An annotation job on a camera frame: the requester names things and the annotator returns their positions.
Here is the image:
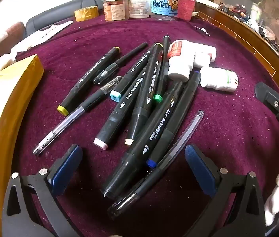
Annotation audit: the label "black capped pen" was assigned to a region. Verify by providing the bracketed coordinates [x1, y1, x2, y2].
[92, 42, 149, 85]

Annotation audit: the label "purple velvet tablecloth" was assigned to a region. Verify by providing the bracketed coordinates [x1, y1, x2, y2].
[13, 17, 279, 237]

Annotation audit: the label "black marker pink cap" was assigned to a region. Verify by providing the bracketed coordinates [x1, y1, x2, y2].
[94, 69, 148, 151]

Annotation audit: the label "small black clip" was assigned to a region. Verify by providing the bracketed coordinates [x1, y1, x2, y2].
[194, 25, 212, 34]

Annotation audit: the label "yellow tape roll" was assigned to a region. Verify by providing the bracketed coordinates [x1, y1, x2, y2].
[74, 5, 99, 22]

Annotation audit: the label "white bottle green label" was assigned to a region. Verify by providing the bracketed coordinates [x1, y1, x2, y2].
[200, 66, 239, 93]

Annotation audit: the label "clear gel pen printed barrel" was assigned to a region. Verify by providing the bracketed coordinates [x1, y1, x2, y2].
[32, 76, 123, 156]

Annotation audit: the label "clear jar brown contents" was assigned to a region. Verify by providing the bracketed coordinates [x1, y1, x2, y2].
[102, 0, 126, 22]

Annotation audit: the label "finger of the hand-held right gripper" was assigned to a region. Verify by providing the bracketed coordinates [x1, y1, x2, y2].
[255, 81, 279, 144]

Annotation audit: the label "white paper sheets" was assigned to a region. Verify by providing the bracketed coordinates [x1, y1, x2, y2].
[10, 20, 75, 53]

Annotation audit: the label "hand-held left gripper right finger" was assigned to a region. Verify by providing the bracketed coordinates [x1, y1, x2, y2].
[185, 144, 266, 237]

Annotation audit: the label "white bottle red label large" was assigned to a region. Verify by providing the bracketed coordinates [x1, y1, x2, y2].
[167, 39, 199, 82]

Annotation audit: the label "pink twine spool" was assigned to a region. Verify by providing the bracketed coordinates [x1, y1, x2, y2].
[177, 0, 196, 21]

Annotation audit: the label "black marker green cap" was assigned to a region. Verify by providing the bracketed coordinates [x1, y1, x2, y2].
[153, 36, 171, 104]

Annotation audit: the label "black leather sofa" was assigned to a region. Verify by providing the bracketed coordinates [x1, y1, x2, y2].
[25, 0, 105, 38]

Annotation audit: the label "wooden sideboard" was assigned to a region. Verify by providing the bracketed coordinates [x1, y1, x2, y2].
[195, 0, 279, 97]

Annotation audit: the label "black marker beige cap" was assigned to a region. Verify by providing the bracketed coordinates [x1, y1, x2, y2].
[125, 42, 164, 146]

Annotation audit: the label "white plastic tub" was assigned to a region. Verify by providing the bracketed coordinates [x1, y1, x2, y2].
[126, 0, 152, 19]

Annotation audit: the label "black marker light blue cap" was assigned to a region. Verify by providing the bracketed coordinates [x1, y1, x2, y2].
[110, 51, 153, 102]

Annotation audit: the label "clear jar blue label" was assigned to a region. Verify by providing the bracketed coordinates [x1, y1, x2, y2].
[150, 0, 182, 21]

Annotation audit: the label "clear gel pen plain barrel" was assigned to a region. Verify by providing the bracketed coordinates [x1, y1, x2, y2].
[107, 111, 204, 219]

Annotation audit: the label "yellow cardboard box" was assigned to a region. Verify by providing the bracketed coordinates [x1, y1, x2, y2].
[0, 54, 45, 237]

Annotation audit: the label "black marker yellow cap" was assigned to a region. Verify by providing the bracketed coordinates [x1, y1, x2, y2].
[57, 46, 120, 117]

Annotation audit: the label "white bottle red label small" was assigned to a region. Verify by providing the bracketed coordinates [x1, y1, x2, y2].
[193, 45, 217, 69]

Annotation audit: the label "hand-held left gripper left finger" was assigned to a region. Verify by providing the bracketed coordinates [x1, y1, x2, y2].
[2, 144, 85, 237]

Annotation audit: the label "person's right hand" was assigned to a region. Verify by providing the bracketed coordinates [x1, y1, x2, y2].
[264, 167, 279, 228]

